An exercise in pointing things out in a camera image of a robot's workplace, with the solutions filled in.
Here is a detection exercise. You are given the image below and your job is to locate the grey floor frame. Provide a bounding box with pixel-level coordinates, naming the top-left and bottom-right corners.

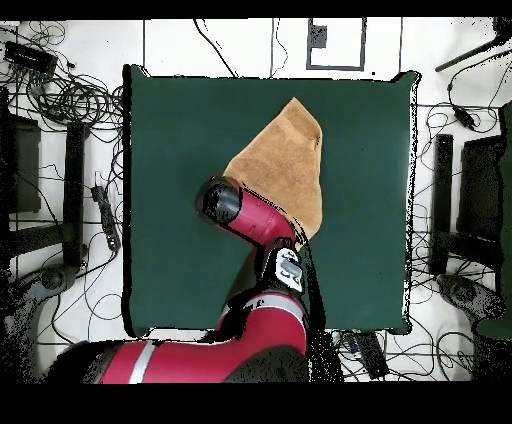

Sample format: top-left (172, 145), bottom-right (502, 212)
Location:
top-left (306, 17), bottom-right (367, 72)

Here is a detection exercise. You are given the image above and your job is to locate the tan terry towel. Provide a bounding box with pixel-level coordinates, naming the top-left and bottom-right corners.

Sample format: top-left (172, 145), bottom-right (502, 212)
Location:
top-left (221, 96), bottom-right (324, 245)

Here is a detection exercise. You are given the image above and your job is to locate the black square block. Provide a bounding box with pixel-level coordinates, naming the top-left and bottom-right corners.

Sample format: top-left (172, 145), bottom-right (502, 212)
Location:
top-left (456, 135), bottom-right (506, 241)
top-left (0, 111), bottom-right (42, 215)

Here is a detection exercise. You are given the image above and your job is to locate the tangled black cable bundle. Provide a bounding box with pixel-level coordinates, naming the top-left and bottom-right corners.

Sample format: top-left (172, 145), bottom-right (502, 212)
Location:
top-left (23, 71), bottom-right (125, 131)

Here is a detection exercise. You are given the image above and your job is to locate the black floor cable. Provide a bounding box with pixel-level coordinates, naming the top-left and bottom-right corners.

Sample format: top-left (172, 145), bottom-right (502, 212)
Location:
top-left (193, 17), bottom-right (240, 78)

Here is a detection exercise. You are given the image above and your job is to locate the grey wheeled base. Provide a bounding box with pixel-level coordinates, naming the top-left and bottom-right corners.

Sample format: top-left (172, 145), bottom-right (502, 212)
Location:
top-left (437, 273), bottom-right (505, 325)
top-left (0, 263), bottom-right (77, 383)

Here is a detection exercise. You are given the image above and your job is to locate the black stand bar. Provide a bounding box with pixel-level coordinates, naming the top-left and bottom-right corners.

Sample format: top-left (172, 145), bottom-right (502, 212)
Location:
top-left (62, 121), bottom-right (90, 268)
top-left (429, 133), bottom-right (454, 275)

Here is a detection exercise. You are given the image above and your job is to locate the black power adapter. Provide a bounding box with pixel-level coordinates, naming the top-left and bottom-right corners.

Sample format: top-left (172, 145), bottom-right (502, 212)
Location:
top-left (453, 106), bottom-right (477, 131)

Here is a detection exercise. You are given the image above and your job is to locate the dark green table cloth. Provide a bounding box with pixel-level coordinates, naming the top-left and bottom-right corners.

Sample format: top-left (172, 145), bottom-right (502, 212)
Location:
top-left (121, 63), bottom-right (421, 338)

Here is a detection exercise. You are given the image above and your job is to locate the black tripod rod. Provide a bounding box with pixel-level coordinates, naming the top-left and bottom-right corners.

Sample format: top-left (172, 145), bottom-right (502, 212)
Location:
top-left (434, 17), bottom-right (512, 73)

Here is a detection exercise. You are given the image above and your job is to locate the black electronics box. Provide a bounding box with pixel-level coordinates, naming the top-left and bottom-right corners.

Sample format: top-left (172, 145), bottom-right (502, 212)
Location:
top-left (3, 40), bottom-right (59, 75)

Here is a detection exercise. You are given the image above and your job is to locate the black power strip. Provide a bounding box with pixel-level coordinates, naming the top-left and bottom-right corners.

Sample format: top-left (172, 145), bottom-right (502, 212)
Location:
top-left (351, 331), bottom-right (390, 380)
top-left (90, 184), bottom-right (122, 252)

